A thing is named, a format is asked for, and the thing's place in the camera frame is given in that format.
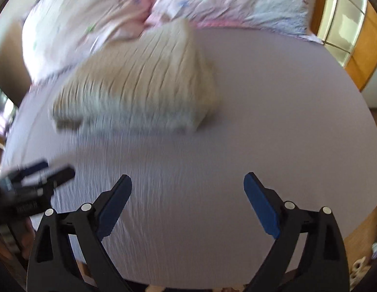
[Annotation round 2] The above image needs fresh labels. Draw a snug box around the person's left hand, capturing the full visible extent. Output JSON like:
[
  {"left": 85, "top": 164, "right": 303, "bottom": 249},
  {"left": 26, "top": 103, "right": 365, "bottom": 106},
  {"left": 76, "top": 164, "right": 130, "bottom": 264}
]
[{"left": 0, "top": 218, "right": 36, "bottom": 260}]

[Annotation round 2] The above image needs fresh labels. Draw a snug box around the wooden headboard with panels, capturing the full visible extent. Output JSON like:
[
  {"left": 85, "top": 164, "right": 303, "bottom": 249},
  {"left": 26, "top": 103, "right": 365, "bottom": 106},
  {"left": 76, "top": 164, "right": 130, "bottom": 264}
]
[{"left": 311, "top": 0, "right": 377, "bottom": 91}]

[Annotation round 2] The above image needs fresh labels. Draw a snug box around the right pink floral pillow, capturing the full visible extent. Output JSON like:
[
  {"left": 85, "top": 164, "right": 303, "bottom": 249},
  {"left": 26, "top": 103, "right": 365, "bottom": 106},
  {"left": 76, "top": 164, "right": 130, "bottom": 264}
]
[{"left": 147, "top": 0, "right": 320, "bottom": 43}]

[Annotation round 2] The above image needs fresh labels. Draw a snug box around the left pink floral pillow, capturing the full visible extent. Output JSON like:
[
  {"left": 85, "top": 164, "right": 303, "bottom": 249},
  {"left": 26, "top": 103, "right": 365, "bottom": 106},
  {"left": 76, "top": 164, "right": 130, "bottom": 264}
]
[{"left": 22, "top": 0, "right": 152, "bottom": 83}]

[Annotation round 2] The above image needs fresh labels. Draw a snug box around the lavender bed sheet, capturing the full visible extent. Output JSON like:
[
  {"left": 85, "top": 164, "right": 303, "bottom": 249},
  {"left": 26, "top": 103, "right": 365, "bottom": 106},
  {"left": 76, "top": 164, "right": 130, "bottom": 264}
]
[{"left": 1, "top": 29, "right": 377, "bottom": 289}]

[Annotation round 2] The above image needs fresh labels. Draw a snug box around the pink floral pillow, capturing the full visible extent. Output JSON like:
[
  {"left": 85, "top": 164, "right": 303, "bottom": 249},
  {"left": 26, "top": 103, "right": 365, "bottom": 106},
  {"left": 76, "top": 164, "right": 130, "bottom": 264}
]
[
  {"left": 147, "top": 0, "right": 320, "bottom": 43},
  {"left": 22, "top": 0, "right": 152, "bottom": 83}
]

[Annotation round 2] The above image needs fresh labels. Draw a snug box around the beige cable-knit sweater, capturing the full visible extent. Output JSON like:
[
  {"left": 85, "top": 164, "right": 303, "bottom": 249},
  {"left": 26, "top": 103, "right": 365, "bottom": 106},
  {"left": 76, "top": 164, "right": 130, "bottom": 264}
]
[{"left": 50, "top": 18, "right": 219, "bottom": 133}]

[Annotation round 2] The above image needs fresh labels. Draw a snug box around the dark bedside furniture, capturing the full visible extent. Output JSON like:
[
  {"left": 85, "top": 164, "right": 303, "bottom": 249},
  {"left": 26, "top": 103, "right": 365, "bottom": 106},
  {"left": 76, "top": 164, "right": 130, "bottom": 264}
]
[{"left": 0, "top": 20, "right": 32, "bottom": 108}]

